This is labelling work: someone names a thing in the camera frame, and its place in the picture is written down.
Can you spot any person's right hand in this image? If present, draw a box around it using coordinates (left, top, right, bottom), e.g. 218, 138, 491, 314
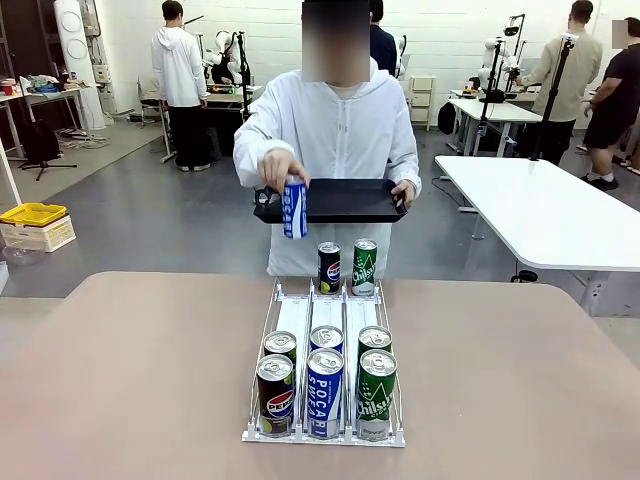
258, 148, 312, 191

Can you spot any person's left hand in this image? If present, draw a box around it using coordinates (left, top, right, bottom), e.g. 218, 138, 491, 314
391, 178, 418, 211

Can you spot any blue Pocari Sweat can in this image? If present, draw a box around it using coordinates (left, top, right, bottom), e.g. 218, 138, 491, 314
309, 325, 345, 356
282, 175, 309, 240
305, 348, 346, 441

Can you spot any black plastic serving tray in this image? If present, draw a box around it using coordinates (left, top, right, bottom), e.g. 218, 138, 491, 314
252, 178, 409, 225

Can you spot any person's right forearm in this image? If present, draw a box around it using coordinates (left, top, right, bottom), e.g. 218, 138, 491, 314
233, 124, 296, 189

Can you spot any person's left forearm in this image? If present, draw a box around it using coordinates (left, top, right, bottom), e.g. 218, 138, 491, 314
387, 147, 422, 196

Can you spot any person in white hoodie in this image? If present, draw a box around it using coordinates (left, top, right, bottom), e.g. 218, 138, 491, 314
232, 0, 422, 279

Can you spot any person in navy jacket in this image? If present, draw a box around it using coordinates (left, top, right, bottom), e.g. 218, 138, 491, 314
368, 0, 399, 76

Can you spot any black backpack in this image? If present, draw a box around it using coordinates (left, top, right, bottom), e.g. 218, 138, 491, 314
437, 102, 459, 135

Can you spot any grey workbench desk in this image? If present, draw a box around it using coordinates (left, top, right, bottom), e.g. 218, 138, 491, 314
159, 84, 265, 164

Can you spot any green Chilsung cider can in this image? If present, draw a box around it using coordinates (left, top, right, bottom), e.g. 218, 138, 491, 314
356, 349, 398, 442
357, 325, 394, 359
351, 238, 379, 298

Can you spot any white drawer cabinet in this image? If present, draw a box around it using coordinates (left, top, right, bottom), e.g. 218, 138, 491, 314
409, 75, 437, 132

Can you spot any black pole stand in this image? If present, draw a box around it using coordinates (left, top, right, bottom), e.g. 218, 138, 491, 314
235, 30, 255, 121

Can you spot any black Pepsi can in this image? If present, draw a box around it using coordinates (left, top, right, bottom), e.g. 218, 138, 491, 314
263, 330, 298, 371
317, 241, 342, 296
255, 353, 296, 438

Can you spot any long white desk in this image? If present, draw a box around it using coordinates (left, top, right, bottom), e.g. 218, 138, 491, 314
447, 97, 544, 156

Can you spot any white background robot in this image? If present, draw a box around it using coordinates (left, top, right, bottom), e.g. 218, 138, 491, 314
202, 29, 246, 86

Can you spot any large white table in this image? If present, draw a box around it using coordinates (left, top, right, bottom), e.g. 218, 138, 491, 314
433, 154, 640, 317

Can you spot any man in white hooded jacket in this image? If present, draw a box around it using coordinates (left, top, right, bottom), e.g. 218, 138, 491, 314
150, 0, 210, 173

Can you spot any tall black tripod stand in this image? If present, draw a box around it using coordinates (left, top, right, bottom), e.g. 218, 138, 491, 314
529, 33, 579, 162

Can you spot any man in beige shirt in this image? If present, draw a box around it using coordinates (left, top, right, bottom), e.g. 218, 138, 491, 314
517, 0, 605, 166

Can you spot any man in black t-shirt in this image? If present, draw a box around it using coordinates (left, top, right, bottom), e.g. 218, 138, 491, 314
579, 19, 640, 192

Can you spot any white tower air conditioner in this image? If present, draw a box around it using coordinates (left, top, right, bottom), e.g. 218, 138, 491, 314
53, 0, 108, 132

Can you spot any cluttered white desk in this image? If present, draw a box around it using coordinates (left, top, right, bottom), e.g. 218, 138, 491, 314
0, 82, 94, 161

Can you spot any black tripod with bag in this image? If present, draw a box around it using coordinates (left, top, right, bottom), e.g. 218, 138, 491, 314
14, 74, 79, 182

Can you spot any white plastic crate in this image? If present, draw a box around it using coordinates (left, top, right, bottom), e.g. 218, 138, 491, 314
0, 214, 78, 254

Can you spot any yellow plastic crate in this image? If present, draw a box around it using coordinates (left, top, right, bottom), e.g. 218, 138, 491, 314
0, 202, 69, 229

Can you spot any clear plastic bowl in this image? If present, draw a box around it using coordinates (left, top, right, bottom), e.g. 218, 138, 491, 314
1, 244, 46, 267

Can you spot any black camera stand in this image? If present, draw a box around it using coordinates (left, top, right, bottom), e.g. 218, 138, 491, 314
474, 39, 507, 156

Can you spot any white wire can rack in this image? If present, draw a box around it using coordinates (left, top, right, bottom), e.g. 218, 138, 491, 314
241, 277, 407, 448

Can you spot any pile of floor cables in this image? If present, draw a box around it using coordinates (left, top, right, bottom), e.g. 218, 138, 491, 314
54, 127, 109, 151

